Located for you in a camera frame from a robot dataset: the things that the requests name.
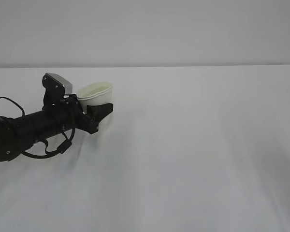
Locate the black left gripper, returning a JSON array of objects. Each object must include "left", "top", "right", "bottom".
[{"left": 21, "top": 94, "right": 114, "bottom": 140}]

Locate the white paper cup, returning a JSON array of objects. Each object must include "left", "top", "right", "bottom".
[{"left": 76, "top": 82, "right": 113, "bottom": 131}]

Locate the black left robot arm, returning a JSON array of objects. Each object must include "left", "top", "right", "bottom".
[{"left": 0, "top": 94, "right": 114, "bottom": 162}]

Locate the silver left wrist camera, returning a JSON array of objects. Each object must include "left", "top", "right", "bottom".
[{"left": 42, "top": 72, "right": 73, "bottom": 105}]

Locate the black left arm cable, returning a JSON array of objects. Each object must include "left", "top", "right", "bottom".
[{"left": 0, "top": 96, "right": 76, "bottom": 159}]

